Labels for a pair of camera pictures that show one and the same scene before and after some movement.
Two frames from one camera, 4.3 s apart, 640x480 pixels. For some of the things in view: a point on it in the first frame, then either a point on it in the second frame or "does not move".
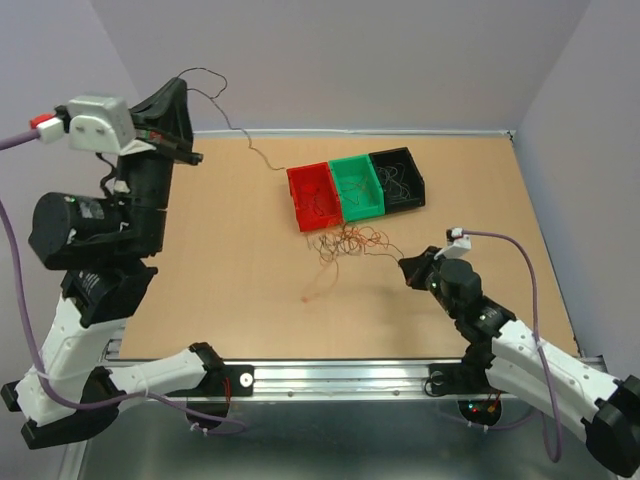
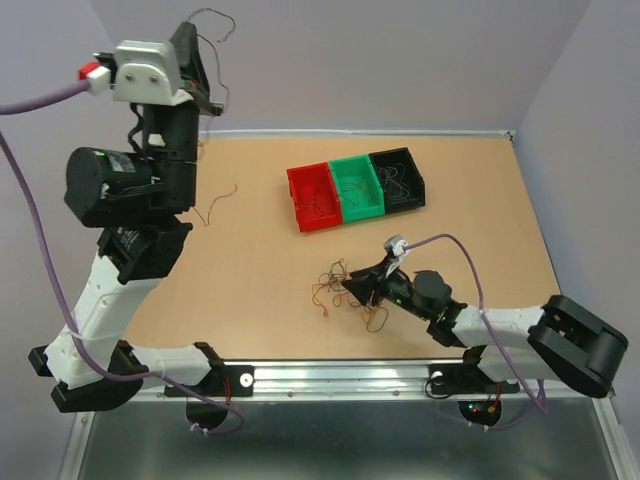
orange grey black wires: (334, 243) → (331, 282)
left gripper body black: (166, 137) → (199, 91)
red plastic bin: (314, 196) does not move
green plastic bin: (361, 193) does not move
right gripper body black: (426, 274) → (394, 287)
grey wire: (392, 177) does not move
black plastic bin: (400, 178) does not move
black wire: (227, 119) → (222, 86)
